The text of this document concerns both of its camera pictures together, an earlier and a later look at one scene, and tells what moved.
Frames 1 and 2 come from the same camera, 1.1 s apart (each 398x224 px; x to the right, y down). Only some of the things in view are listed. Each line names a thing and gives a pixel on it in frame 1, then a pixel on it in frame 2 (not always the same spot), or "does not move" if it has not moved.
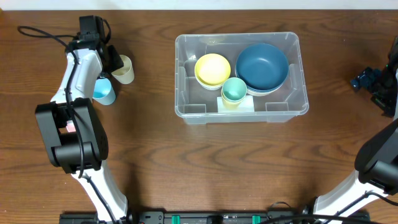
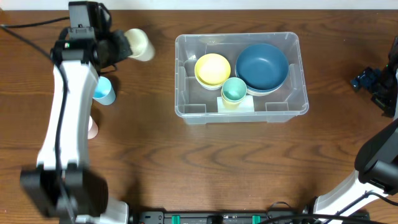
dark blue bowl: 262,66 does not move
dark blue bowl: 262,78 does not move
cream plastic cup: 125,74 → 142,48
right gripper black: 376,86 does not move
